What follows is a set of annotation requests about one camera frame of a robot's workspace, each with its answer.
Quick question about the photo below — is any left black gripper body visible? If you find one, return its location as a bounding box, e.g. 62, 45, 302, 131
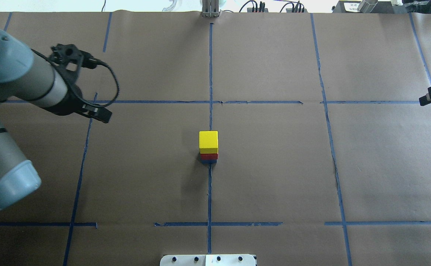
44, 85, 86, 117

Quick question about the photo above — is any red wooden cube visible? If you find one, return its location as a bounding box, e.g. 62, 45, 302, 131
199, 153, 218, 161

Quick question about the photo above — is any yellow wooden cube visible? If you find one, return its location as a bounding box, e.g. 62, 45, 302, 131
198, 131, 219, 154

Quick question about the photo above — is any blue wooden cube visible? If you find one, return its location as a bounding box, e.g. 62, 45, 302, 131
200, 160, 217, 164

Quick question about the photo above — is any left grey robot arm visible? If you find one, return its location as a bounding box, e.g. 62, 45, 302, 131
0, 29, 121, 211

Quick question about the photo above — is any silver metal cup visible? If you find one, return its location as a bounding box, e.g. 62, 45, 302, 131
357, 0, 378, 14

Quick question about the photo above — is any black power strip right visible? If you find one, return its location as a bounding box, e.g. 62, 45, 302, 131
283, 1, 307, 13

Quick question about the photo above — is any black power strip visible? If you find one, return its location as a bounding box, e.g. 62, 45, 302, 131
283, 1, 307, 13
243, 0, 269, 13

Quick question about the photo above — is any black power strip left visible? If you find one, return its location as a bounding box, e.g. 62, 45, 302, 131
243, 0, 269, 13

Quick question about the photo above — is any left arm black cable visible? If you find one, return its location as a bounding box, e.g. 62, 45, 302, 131
31, 48, 121, 110

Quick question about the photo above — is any aluminium frame post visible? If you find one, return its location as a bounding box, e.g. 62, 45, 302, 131
201, 0, 221, 17

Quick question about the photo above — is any white camera mast base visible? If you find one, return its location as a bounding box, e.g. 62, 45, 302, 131
159, 254, 258, 266

